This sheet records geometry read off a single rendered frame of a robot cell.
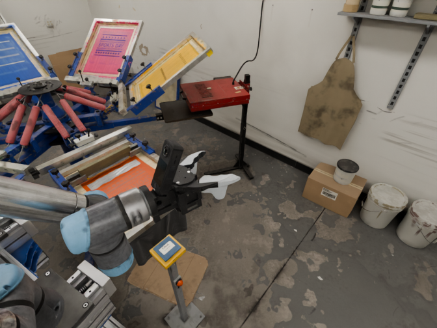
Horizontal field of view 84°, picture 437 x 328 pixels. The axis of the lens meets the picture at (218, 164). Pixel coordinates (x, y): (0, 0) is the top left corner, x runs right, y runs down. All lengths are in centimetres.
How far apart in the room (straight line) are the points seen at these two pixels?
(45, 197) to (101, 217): 15
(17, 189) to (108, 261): 22
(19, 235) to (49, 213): 73
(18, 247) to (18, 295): 60
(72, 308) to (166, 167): 58
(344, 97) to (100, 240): 241
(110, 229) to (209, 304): 174
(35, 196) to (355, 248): 252
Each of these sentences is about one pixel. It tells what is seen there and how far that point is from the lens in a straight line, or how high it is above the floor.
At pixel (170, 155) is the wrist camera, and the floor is 175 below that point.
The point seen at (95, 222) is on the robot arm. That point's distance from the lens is 50.
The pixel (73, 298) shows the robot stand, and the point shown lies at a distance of 95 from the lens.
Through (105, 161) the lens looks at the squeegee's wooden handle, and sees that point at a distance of 176.
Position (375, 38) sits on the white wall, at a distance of 252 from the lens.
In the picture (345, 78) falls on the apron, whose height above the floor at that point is 124.
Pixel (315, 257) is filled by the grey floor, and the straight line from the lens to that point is 249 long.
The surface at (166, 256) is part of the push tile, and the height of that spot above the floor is 97.
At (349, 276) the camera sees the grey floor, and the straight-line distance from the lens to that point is 252.
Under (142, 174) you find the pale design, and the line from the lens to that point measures 170.
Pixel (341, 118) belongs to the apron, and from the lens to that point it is 270.
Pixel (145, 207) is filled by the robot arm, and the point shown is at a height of 167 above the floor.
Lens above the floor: 205
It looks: 40 degrees down
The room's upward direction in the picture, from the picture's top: straight up
